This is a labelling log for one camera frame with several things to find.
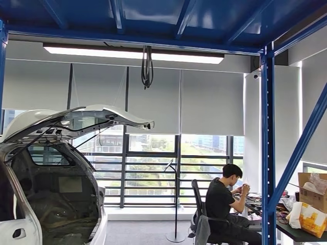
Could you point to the white security camera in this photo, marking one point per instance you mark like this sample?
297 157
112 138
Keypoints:
256 75

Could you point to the person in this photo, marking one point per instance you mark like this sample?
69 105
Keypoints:
217 203

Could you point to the brown cardboard box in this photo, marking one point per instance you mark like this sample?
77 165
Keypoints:
311 199

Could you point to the black window railing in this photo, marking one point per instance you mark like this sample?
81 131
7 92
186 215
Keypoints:
150 179

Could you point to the grey garment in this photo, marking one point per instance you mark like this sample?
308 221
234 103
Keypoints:
202 231

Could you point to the grey roller blind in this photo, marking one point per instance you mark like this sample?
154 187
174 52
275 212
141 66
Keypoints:
310 84
211 101
33 84
100 86
158 101

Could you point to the long ceiling light strip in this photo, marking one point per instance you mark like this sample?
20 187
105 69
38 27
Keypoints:
89 51

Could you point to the white car body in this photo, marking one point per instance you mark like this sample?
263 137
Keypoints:
10 233

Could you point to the black floor lamp stand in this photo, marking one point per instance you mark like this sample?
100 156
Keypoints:
176 209

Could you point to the blue metal shelf rack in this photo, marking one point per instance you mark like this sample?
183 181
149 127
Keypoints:
268 135

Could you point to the black top work desk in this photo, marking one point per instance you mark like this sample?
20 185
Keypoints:
288 231

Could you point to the white yellow plastic bag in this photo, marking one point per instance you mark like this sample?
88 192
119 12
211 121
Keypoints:
309 219

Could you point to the black office chair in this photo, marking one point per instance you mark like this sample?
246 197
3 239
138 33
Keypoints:
195 196

